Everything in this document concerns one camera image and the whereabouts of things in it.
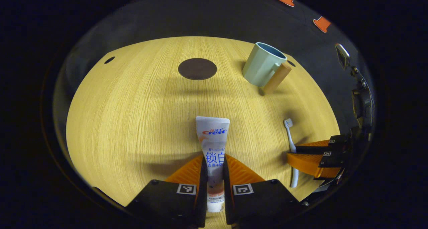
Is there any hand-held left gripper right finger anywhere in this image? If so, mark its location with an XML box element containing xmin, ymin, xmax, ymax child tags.
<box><xmin>222</xmin><ymin>154</ymin><xmax>301</xmax><ymax>225</ymax></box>

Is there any pale green cup wooden handle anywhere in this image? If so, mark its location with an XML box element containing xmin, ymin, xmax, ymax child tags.
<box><xmin>242</xmin><ymin>42</ymin><xmax>292</xmax><ymax>95</ymax></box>

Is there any white toothpaste tube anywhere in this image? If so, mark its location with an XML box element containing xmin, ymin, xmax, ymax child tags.
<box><xmin>196</xmin><ymin>116</ymin><xmax>230</xmax><ymax>213</ymax></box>

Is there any white toothbrush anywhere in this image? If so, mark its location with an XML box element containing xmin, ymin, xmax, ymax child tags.
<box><xmin>284</xmin><ymin>118</ymin><xmax>299</xmax><ymax>189</ymax></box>

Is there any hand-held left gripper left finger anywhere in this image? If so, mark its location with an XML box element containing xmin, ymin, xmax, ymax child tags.
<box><xmin>125</xmin><ymin>154</ymin><xmax>208</xmax><ymax>228</ymax></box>

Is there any black backdrop cloth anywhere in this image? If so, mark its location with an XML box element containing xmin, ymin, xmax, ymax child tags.
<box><xmin>53</xmin><ymin>0</ymin><xmax>376</xmax><ymax>139</ymax></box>

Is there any dark round coaster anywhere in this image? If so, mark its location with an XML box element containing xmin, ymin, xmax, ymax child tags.
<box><xmin>178</xmin><ymin>58</ymin><xmax>217</xmax><ymax>81</ymax></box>

